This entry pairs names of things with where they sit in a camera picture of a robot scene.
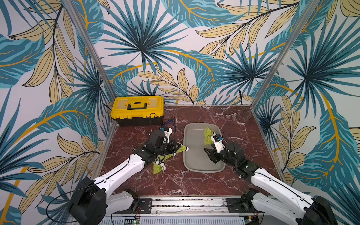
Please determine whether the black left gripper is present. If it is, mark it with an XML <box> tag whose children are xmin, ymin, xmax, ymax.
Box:
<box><xmin>155</xmin><ymin>138</ymin><xmax>182</xmax><ymax>155</ymax></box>

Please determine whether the grey-green plastic storage tray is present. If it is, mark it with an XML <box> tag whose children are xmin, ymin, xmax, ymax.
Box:
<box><xmin>183</xmin><ymin>123</ymin><xmax>226</xmax><ymax>173</ymax></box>

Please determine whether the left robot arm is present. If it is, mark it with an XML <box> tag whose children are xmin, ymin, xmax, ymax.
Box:
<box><xmin>68</xmin><ymin>129</ymin><xmax>187</xmax><ymax>225</ymax></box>

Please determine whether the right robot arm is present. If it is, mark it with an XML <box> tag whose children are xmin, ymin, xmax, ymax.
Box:
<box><xmin>204</xmin><ymin>142</ymin><xmax>338</xmax><ymax>225</ymax></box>

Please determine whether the yellow black toolbox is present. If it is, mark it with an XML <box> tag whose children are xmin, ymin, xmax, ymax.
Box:
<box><xmin>110</xmin><ymin>96</ymin><xmax>164</xmax><ymax>127</ymax></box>

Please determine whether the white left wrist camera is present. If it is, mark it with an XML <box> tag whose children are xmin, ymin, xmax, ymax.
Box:
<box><xmin>161</xmin><ymin>127</ymin><xmax>173</xmax><ymax>143</ymax></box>

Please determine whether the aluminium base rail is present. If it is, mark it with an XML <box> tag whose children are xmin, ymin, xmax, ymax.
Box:
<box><xmin>112</xmin><ymin>194</ymin><xmax>260</xmax><ymax>216</ymax></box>

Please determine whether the aluminium frame post left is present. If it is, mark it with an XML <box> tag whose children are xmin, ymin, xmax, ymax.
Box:
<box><xmin>63</xmin><ymin>0</ymin><xmax>117</xmax><ymax>101</ymax></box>

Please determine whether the aluminium frame post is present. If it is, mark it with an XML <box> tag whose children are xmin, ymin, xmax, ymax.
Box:
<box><xmin>63</xmin><ymin>0</ymin><xmax>117</xmax><ymax>101</ymax></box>
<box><xmin>250</xmin><ymin>0</ymin><xmax>320</xmax><ymax>111</ymax></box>

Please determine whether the aluminium frame post right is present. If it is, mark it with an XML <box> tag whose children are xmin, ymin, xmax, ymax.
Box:
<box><xmin>250</xmin><ymin>0</ymin><xmax>320</xmax><ymax>111</ymax></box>

